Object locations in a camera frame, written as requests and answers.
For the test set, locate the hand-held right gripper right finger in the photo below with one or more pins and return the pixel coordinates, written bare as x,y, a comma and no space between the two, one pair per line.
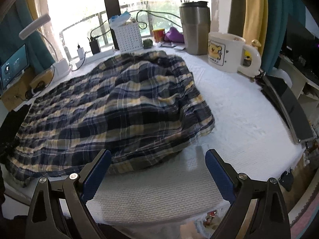
220,176

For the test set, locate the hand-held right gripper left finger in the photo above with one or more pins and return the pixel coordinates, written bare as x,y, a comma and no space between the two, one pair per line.
97,176

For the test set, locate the blue yellow plaid shirt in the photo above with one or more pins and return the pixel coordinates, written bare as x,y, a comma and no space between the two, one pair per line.
99,109

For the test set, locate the black cloth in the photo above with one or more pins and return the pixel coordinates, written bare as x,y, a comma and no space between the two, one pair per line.
10,129

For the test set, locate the black flat device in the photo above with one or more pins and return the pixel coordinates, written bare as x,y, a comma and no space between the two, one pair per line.
291,104

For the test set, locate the white desk lamp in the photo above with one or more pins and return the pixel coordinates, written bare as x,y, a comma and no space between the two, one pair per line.
61,69

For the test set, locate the yellow lidded container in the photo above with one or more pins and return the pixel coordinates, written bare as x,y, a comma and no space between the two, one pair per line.
43,76

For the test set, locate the cardboard box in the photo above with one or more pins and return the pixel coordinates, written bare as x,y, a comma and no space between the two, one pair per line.
15,97

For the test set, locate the white power strip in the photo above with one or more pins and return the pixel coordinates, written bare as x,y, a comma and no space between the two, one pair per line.
99,54

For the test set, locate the white charger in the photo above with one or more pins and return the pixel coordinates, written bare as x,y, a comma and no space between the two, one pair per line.
81,53

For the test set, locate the white mug with bear print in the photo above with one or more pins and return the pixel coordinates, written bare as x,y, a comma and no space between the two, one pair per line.
224,52

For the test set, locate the white shelf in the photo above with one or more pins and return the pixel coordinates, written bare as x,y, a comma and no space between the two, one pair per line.
299,79

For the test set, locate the black charger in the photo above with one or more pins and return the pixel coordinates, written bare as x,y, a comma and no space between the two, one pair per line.
94,46

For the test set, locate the tablet with teal screen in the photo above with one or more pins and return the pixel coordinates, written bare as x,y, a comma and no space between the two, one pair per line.
13,67

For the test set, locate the white perforated basket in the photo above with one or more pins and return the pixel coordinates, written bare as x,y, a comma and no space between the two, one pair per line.
129,38

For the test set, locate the small green item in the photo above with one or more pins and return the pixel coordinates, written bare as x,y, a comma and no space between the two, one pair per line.
147,43

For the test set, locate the steel travel tumbler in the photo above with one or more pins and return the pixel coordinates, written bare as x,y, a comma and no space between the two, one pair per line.
195,29

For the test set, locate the purple cloth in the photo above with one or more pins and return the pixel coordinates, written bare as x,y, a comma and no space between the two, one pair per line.
174,34

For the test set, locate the black monitor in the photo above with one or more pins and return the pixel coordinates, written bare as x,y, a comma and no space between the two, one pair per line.
299,44

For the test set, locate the orange can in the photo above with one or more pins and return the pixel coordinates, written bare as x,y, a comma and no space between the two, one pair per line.
158,36

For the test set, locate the blue face masks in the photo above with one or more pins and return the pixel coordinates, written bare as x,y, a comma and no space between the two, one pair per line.
119,18

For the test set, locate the yellow curtain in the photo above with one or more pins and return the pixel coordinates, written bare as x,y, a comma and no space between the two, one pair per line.
32,0
254,12

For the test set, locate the dark window frame post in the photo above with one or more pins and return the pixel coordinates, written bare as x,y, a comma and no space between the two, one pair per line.
111,0

